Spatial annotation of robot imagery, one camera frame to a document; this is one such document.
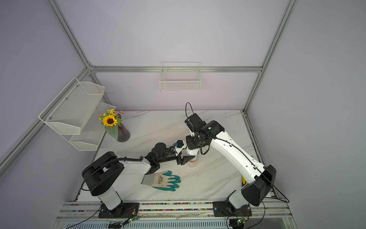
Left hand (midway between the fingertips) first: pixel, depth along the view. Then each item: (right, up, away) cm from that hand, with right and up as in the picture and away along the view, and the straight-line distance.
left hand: (192, 151), depth 80 cm
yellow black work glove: (+31, -18, +1) cm, 36 cm away
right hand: (0, +4, -5) cm, 7 cm away
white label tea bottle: (0, 0, -5) cm, 5 cm away
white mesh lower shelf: (-65, +12, +13) cm, 68 cm away
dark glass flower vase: (-46, +9, +15) cm, 50 cm away
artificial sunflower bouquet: (-48, +18, +1) cm, 51 cm away
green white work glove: (-18, -17, +2) cm, 25 cm away
